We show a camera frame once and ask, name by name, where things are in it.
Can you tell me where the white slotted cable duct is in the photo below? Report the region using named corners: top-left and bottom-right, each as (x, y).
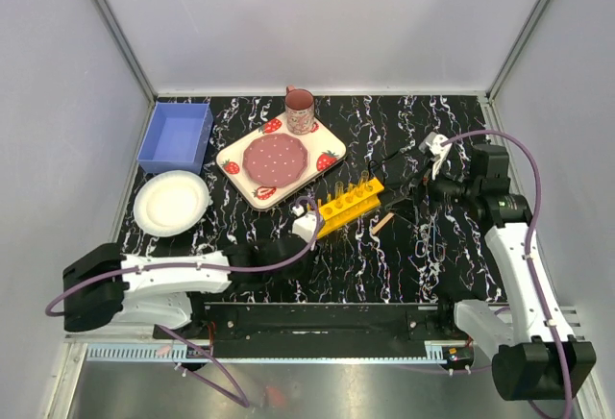
top-left (86, 341), bottom-right (445, 365)

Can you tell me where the blue plastic bin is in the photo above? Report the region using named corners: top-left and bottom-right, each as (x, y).
top-left (137, 102), bottom-right (213, 175)

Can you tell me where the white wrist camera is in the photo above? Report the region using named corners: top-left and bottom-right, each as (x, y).
top-left (419, 132), bottom-right (452, 180)
top-left (292, 196), bottom-right (324, 243)

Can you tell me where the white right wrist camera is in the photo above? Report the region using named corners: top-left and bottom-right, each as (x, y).
top-left (419, 132), bottom-right (452, 180)

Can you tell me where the yellow plastic test tube rack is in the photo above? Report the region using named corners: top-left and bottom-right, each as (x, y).
top-left (317, 178), bottom-right (384, 239)

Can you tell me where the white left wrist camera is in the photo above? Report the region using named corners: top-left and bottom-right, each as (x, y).
top-left (292, 196), bottom-right (324, 243)

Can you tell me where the white strawberry serving tray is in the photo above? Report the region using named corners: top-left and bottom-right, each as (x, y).
top-left (216, 112), bottom-right (347, 211)

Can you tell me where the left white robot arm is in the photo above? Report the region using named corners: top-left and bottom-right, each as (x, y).
top-left (61, 234), bottom-right (315, 338)

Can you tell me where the pink patterned mug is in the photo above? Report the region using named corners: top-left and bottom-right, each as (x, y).
top-left (284, 86), bottom-right (316, 136)

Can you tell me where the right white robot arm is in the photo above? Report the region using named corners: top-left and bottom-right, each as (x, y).
top-left (388, 143), bottom-right (597, 401)

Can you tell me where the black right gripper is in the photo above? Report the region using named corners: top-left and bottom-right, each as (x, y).
top-left (385, 158), bottom-right (480, 225)

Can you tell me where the pink polka dot plate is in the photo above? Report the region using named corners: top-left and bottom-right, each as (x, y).
top-left (241, 133), bottom-right (308, 188)

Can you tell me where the white paper plate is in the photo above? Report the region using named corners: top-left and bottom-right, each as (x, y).
top-left (133, 170), bottom-right (211, 237)

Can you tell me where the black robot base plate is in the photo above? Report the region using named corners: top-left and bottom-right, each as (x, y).
top-left (176, 304), bottom-right (469, 354)

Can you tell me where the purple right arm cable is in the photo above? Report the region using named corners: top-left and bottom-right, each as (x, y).
top-left (398, 130), bottom-right (576, 419)

